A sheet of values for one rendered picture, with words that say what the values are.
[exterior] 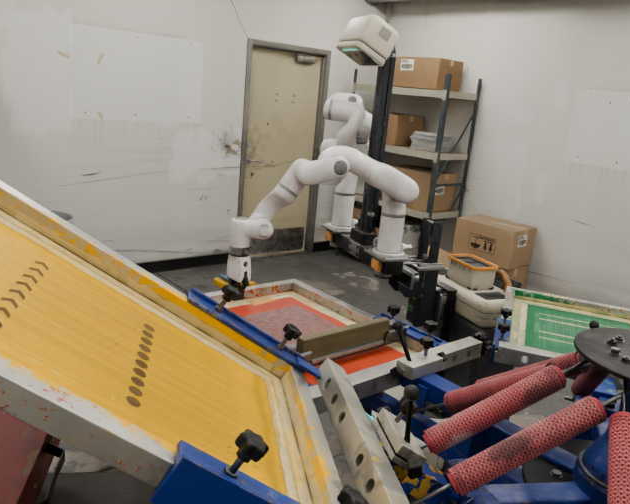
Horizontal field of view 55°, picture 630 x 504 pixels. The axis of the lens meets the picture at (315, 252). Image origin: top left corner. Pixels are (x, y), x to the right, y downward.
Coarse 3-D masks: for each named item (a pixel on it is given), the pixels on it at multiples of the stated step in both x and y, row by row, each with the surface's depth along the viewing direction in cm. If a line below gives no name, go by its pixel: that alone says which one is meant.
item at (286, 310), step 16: (272, 304) 225; (288, 304) 227; (304, 304) 229; (288, 320) 211; (304, 320) 213; (320, 320) 214; (336, 320) 216; (368, 352) 192; (384, 352) 193; (400, 352) 194
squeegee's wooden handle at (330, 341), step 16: (368, 320) 189; (384, 320) 191; (304, 336) 172; (320, 336) 174; (336, 336) 178; (352, 336) 183; (368, 336) 188; (384, 336) 193; (304, 352) 171; (320, 352) 176
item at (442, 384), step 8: (424, 376) 159; (432, 376) 160; (440, 376) 160; (408, 384) 161; (416, 384) 159; (424, 384) 157; (432, 384) 155; (440, 384) 155; (448, 384) 156; (432, 392) 155; (440, 392) 153; (432, 400) 155; (440, 400) 153
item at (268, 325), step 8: (240, 312) 215; (248, 312) 215; (256, 312) 216; (248, 320) 208; (256, 320) 209; (264, 320) 209; (272, 320) 210; (264, 328) 202; (272, 328) 203; (280, 328) 204; (272, 336) 197; (280, 336) 197; (288, 344) 192; (336, 360) 184; (344, 360) 184; (344, 368) 179; (352, 368) 179; (312, 376) 172; (312, 384) 167
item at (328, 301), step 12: (252, 288) 230; (264, 288) 233; (276, 288) 237; (288, 288) 241; (300, 288) 239; (312, 288) 237; (216, 300) 220; (312, 300) 234; (324, 300) 228; (336, 300) 226; (348, 312) 219; (360, 312) 216; (420, 348) 194
